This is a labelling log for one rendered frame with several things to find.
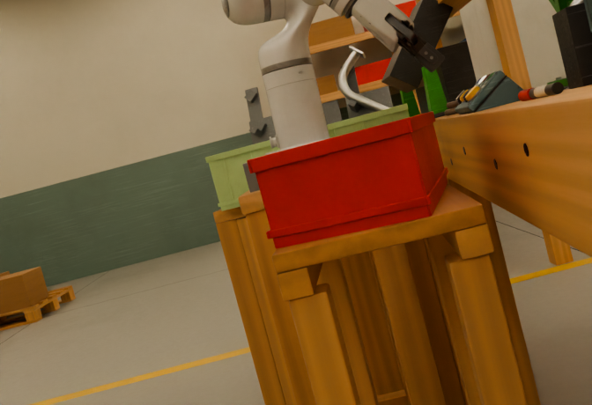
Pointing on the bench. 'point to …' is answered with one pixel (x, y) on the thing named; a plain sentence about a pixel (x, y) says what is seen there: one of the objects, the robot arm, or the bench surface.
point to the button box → (491, 94)
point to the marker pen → (541, 92)
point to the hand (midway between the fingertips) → (429, 57)
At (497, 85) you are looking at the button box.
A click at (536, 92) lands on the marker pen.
